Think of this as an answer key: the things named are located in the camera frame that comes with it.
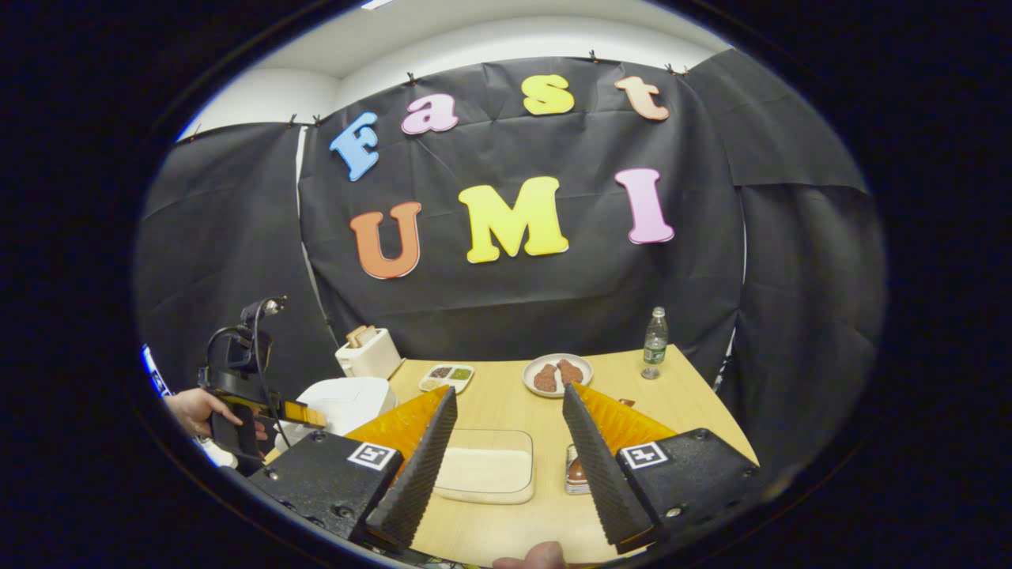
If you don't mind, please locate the brown wooden spoon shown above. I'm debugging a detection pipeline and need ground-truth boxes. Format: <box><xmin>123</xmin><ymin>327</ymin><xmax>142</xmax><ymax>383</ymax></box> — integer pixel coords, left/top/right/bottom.
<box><xmin>568</xmin><ymin>398</ymin><xmax>636</xmax><ymax>485</ymax></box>

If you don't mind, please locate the white divided condiment dish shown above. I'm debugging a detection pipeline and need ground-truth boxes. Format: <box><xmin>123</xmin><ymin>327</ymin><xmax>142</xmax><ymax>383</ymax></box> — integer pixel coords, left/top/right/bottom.
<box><xmin>417</xmin><ymin>363</ymin><xmax>476</xmax><ymax>394</ymax></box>

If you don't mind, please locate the blue white printed board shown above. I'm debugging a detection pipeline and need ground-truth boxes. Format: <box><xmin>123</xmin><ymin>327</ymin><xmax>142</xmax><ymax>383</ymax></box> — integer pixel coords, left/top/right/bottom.
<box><xmin>141</xmin><ymin>344</ymin><xmax>171</xmax><ymax>398</ymax></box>

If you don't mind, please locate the clear container of rice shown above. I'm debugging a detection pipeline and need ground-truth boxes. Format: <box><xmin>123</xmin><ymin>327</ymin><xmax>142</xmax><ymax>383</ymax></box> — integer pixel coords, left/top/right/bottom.
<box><xmin>431</xmin><ymin>429</ymin><xmax>535</xmax><ymax>505</ymax></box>

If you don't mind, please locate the clear water bottle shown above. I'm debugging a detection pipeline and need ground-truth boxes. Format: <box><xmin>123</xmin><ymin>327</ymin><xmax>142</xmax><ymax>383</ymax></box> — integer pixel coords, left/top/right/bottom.
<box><xmin>643</xmin><ymin>307</ymin><xmax>670</xmax><ymax>371</ymax></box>

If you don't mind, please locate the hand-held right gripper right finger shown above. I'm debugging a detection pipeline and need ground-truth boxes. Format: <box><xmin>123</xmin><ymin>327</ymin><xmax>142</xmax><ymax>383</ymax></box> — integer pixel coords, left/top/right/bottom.
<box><xmin>562</xmin><ymin>382</ymin><xmax>761</xmax><ymax>554</ymax></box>

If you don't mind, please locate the white toaster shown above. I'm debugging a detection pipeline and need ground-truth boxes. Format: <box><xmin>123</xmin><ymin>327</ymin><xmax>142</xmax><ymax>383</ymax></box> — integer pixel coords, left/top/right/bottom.
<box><xmin>334</xmin><ymin>326</ymin><xmax>404</xmax><ymax>380</ymax></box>

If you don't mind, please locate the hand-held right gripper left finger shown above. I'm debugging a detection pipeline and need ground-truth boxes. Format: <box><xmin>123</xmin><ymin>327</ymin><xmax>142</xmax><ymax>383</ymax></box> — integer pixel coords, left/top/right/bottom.
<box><xmin>247</xmin><ymin>386</ymin><xmax>459</xmax><ymax>554</ymax></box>

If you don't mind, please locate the white round plate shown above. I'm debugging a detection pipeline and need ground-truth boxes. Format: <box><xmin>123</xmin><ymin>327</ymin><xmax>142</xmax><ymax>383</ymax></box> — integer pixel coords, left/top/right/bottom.
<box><xmin>522</xmin><ymin>352</ymin><xmax>594</xmax><ymax>398</ymax></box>

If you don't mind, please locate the black backdrop cloth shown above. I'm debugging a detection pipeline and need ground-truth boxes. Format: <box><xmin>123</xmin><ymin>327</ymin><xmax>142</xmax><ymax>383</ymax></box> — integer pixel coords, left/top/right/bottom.
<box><xmin>134</xmin><ymin>49</ymin><xmax>886</xmax><ymax>475</ymax></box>

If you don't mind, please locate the white rice cooker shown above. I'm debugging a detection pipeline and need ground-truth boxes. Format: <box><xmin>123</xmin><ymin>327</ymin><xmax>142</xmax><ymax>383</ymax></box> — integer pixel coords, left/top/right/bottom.
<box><xmin>274</xmin><ymin>377</ymin><xmax>398</xmax><ymax>453</ymax></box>

